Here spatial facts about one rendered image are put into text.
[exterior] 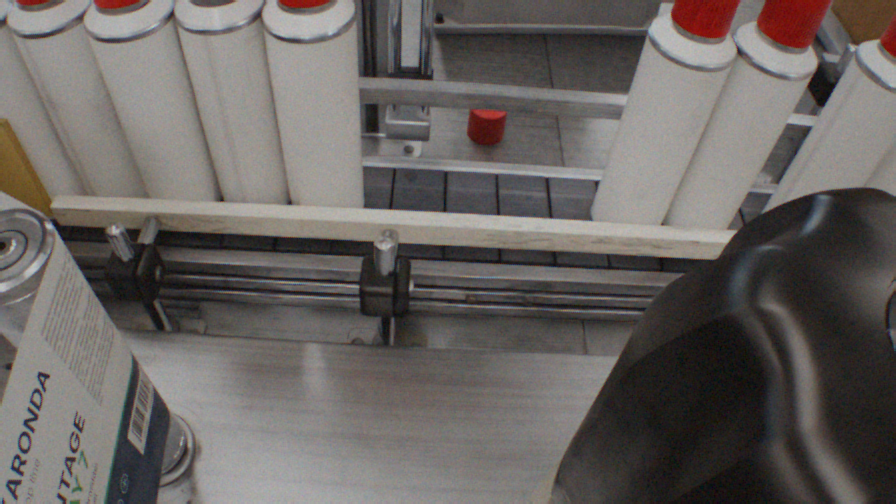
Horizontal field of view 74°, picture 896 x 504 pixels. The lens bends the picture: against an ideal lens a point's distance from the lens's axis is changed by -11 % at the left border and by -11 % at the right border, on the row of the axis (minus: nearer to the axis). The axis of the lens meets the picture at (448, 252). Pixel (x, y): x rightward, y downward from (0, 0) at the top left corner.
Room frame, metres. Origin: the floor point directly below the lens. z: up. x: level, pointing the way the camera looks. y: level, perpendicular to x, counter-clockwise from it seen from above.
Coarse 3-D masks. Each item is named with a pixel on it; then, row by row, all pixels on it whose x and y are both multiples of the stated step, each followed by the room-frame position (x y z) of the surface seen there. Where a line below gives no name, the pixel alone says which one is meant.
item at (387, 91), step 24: (360, 96) 0.34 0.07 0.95; (384, 96) 0.34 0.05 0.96; (408, 96) 0.34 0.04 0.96; (432, 96) 0.34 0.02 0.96; (456, 96) 0.35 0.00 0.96; (480, 96) 0.35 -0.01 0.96; (504, 96) 0.35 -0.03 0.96; (528, 96) 0.35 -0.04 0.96; (552, 96) 0.35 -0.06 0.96; (576, 96) 0.36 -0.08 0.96; (600, 96) 0.36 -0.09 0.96; (624, 96) 0.36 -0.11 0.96; (792, 120) 0.36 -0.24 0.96
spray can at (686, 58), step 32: (704, 0) 0.31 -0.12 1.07; (736, 0) 0.31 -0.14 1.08; (672, 32) 0.31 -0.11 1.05; (704, 32) 0.30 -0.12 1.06; (640, 64) 0.32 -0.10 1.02; (672, 64) 0.30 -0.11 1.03; (704, 64) 0.30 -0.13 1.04; (640, 96) 0.31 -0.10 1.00; (672, 96) 0.30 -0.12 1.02; (704, 96) 0.30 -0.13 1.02; (640, 128) 0.30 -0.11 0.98; (672, 128) 0.30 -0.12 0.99; (704, 128) 0.31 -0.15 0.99; (608, 160) 0.32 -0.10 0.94; (640, 160) 0.30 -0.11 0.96; (672, 160) 0.30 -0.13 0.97; (608, 192) 0.31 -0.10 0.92; (640, 192) 0.30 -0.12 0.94; (672, 192) 0.30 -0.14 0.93
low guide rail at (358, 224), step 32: (64, 224) 0.25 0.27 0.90; (96, 224) 0.26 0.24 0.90; (128, 224) 0.26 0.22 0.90; (192, 224) 0.26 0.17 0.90; (224, 224) 0.26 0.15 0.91; (256, 224) 0.26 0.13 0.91; (288, 224) 0.26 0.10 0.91; (320, 224) 0.27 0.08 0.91; (352, 224) 0.27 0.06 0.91; (384, 224) 0.27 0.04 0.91; (416, 224) 0.27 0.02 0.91; (448, 224) 0.27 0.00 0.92; (480, 224) 0.27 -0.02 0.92; (512, 224) 0.28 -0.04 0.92; (544, 224) 0.28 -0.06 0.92; (576, 224) 0.28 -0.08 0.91; (608, 224) 0.29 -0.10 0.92; (640, 224) 0.29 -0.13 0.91; (672, 256) 0.28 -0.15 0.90; (704, 256) 0.28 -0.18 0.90
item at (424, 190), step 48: (384, 192) 0.33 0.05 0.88; (432, 192) 0.33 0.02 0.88; (480, 192) 0.34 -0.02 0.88; (528, 192) 0.34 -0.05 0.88; (576, 192) 0.35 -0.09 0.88; (96, 240) 0.26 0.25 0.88; (192, 240) 0.27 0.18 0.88; (240, 240) 0.27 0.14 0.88; (288, 240) 0.27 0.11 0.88; (336, 240) 0.28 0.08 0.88
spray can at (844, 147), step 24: (888, 24) 0.34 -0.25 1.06; (864, 48) 0.34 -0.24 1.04; (888, 48) 0.33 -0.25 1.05; (864, 72) 0.32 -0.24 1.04; (888, 72) 0.32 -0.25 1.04; (840, 96) 0.33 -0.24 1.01; (864, 96) 0.32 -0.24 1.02; (888, 96) 0.31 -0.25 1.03; (816, 120) 0.34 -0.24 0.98; (840, 120) 0.32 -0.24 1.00; (864, 120) 0.31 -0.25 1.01; (888, 120) 0.31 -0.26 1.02; (816, 144) 0.33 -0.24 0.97; (840, 144) 0.31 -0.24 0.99; (864, 144) 0.31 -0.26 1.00; (888, 144) 0.31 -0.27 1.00; (792, 168) 0.34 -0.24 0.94; (816, 168) 0.32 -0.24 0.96; (840, 168) 0.31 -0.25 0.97; (864, 168) 0.31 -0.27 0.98; (792, 192) 0.32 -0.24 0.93
